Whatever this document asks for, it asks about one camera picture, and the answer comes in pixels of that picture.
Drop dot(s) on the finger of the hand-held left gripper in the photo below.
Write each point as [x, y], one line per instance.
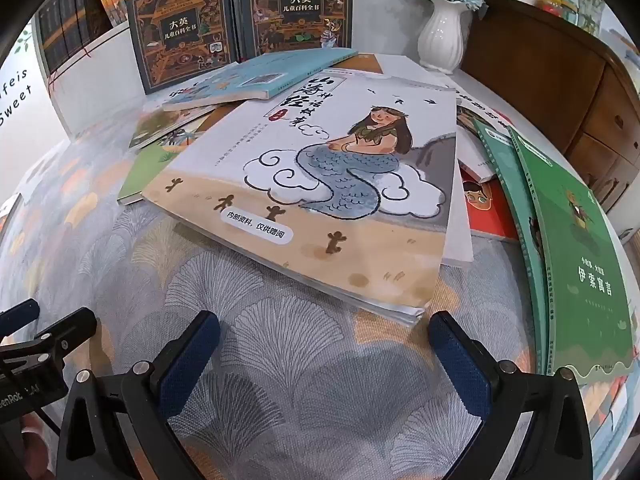
[65, 332]
[20, 315]

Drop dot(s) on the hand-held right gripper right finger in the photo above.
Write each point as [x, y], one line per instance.
[457, 365]

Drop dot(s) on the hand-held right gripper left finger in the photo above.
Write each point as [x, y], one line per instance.
[192, 360]

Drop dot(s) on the mermaid cover picture book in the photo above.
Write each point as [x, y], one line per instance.
[300, 185]

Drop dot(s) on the orange cover book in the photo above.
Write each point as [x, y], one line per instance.
[487, 210]

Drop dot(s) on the dark green paperback book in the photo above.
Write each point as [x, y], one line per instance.
[580, 260]
[510, 200]

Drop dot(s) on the light green picture book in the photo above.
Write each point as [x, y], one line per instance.
[145, 175]

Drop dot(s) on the white book brown lettering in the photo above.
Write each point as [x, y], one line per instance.
[482, 155]

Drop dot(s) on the yellowish illustrated book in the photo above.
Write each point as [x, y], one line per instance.
[165, 127]

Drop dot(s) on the white bookshelf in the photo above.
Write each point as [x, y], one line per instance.
[100, 90]

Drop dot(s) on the dark hardcover volume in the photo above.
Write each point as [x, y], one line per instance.
[50, 35]
[90, 10]
[69, 22]

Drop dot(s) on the light blue paperback book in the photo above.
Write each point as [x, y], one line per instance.
[260, 77]

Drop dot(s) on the brown wooden cabinet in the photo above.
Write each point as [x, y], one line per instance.
[550, 75]

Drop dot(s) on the dark ornate encyclopedia book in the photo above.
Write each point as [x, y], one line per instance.
[295, 10]
[180, 35]

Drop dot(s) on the white ceramic vase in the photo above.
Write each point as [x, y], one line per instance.
[442, 35]

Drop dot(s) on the colourful jars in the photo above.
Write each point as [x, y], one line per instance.
[552, 5]

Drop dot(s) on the black lettering wall decal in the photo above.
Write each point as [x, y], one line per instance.
[17, 95]

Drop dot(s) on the tree swing wall decal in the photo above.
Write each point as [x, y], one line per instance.
[22, 40]

